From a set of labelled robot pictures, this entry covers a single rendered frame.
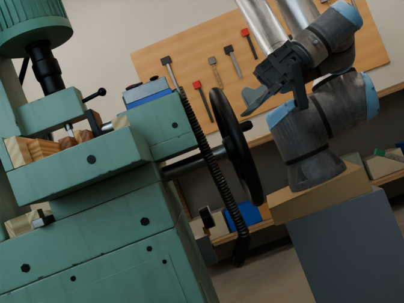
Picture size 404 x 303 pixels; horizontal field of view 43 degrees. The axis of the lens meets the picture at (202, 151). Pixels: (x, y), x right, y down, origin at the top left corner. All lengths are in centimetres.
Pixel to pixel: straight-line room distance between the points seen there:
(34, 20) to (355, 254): 106
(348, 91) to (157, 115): 74
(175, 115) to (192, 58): 341
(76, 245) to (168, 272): 18
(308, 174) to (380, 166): 244
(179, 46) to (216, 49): 32
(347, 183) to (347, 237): 16
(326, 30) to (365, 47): 321
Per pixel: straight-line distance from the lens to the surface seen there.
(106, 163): 83
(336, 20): 131
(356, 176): 157
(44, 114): 119
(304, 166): 160
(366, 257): 158
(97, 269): 99
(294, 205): 156
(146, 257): 97
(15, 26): 119
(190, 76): 443
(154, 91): 107
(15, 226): 105
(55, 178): 85
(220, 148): 116
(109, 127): 112
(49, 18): 120
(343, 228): 156
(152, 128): 105
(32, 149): 90
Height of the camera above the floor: 79
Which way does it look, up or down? 2 degrees up
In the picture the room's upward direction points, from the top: 21 degrees counter-clockwise
